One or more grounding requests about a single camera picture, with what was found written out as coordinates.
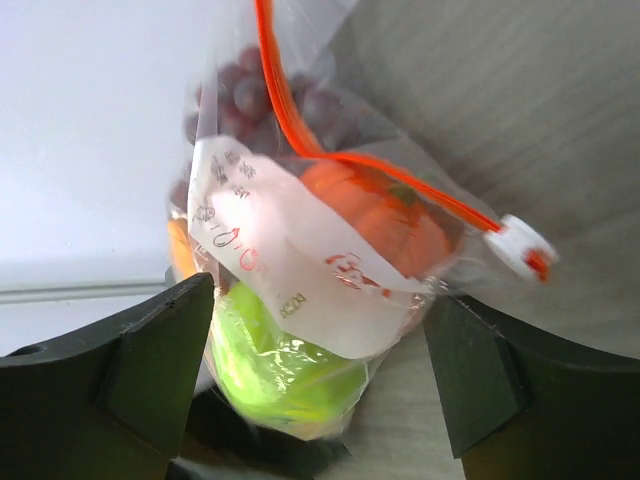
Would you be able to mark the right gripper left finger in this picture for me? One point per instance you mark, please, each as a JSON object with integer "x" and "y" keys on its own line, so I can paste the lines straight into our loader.
{"x": 109, "y": 400}

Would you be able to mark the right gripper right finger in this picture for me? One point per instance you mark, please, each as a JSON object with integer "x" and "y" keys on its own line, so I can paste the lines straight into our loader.
{"x": 522, "y": 403}

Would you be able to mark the clear zip top bag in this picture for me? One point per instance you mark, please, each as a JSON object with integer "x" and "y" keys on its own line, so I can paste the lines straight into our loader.
{"x": 251, "y": 220}

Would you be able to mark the green fake apple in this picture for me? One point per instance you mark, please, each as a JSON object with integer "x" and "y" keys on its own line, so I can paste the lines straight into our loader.
{"x": 276, "y": 380}

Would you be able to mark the orange fake pumpkin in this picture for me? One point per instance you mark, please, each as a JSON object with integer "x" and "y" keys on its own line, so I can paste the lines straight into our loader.
{"x": 389, "y": 215}

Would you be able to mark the purple fake grapes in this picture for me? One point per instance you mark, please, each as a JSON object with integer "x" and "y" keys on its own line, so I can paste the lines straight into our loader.
{"x": 235, "y": 101}

